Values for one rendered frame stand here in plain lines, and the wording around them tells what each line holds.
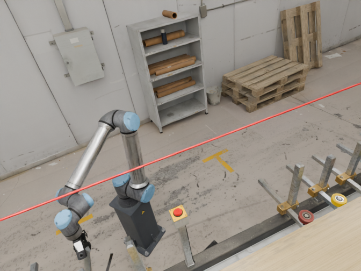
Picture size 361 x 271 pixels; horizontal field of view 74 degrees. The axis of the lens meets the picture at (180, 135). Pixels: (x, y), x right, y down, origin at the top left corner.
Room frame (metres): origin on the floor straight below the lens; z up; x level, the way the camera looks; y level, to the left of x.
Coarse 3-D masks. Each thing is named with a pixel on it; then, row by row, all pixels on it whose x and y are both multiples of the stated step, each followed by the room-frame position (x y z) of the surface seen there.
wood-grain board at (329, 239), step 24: (336, 216) 0.73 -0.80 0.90; (360, 216) 0.70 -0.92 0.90; (288, 240) 0.64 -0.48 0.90; (312, 240) 0.62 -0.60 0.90; (336, 240) 0.60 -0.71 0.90; (360, 240) 0.58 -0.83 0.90; (240, 264) 0.56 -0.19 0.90; (264, 264) 0.54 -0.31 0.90; (288, 264) 0.52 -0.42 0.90; (312, 264) 0.50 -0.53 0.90; (336, 264) 0.49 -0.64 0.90; (360, 264) 0.47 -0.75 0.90
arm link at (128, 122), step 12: (120, 120) 1.30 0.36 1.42; (132, 120) 1.29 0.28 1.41; (120, 132) 1.31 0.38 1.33; (132, 132) 1.28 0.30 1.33; (132, 144) 1.27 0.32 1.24; (132, 156) 1.26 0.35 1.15; (132, 168) 1.25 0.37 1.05; (144, 168) 1.30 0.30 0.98; (132, 180) 1.25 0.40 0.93; (144, 180) 1.25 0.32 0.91; (132, 192) 1.22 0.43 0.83; (144, 192) 1.19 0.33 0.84
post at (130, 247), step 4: (132, 240) 0.64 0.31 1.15; (128, 244) 0.62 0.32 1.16; (132, 244) 0.62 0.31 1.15; (128, 248) 0.60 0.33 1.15; (132, 248) 0.61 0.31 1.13; (128, 252) 0.60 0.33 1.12; (132, 252) 0.61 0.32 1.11; (136, 252) 0.61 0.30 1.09; (132, 256) 0.60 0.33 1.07; (136, 256) 0.61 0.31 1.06; (136, 260) 0.61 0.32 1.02; (140, 260) 0.61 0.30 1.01; (136, 264) 0.60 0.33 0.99; (140, 264) 0.61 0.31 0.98; (140, 268) 0.61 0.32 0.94; (144, 268) 0.61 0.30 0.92
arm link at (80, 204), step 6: (72, 198) 0.93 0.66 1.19; (78, 198) 0.92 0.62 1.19; (84, 198) 0.92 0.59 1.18; (90, 198) 0.93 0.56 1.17; (72, 204) 0.90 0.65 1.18; (78, 204) 0.88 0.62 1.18; (84, 204) 0.89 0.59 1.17; (90, 204) 0.90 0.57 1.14; (72, 210) 0.85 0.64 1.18; (78, 210) 0.86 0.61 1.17; (84, 210) 0.87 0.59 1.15; (78, 216) 0.83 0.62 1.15
